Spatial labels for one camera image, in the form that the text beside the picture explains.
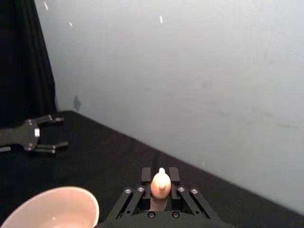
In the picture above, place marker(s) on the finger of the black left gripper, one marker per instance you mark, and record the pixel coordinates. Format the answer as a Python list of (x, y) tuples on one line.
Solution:
[(51, 119), (51, 147)]

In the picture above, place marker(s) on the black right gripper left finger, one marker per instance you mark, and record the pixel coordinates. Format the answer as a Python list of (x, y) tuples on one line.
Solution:
[(129, 202)]

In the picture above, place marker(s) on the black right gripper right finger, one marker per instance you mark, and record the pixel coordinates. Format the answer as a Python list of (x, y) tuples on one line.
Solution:
[(190, 200)]

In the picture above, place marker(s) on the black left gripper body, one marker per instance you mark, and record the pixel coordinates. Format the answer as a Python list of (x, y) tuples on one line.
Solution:
[(19, 136)]

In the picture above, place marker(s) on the small cream plastic piece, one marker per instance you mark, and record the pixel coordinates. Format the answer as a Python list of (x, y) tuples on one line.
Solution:
[(160, 186)]

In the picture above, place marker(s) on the black table cloth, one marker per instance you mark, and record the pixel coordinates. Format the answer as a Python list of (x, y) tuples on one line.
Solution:
[(99, 156)]

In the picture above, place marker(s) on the pink cup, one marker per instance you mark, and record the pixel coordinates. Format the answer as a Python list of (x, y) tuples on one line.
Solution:
[(59, 209)]

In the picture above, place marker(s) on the black curtain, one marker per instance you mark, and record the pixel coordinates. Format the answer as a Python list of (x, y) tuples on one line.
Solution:
[(23, 59)]

